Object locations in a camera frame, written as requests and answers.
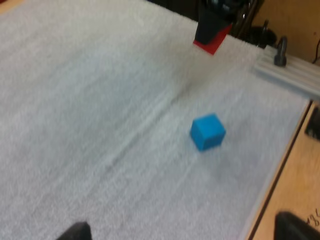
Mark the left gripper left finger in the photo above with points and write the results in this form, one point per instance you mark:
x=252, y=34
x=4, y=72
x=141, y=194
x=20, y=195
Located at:
x=77, y=232

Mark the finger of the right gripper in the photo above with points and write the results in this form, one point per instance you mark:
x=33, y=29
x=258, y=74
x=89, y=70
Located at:
x=210, y=27

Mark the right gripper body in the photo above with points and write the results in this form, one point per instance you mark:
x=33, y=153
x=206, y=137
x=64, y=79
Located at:
x=225, y=7

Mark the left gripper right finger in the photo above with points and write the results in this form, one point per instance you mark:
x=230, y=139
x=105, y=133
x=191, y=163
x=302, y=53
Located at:
x=297, y=227

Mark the red cube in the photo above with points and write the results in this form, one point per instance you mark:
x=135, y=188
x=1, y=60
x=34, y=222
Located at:
x=216, y=43

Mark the blue cube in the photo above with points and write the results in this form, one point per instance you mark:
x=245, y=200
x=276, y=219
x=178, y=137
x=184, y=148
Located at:
x=207, y=132

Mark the dark clamp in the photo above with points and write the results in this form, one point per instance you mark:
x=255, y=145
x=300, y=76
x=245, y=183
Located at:
x=262, y=35
x=280, y=53

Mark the ribbed aluminium rail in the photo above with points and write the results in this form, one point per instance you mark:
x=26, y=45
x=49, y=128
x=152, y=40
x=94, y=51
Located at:
x=287, y=75

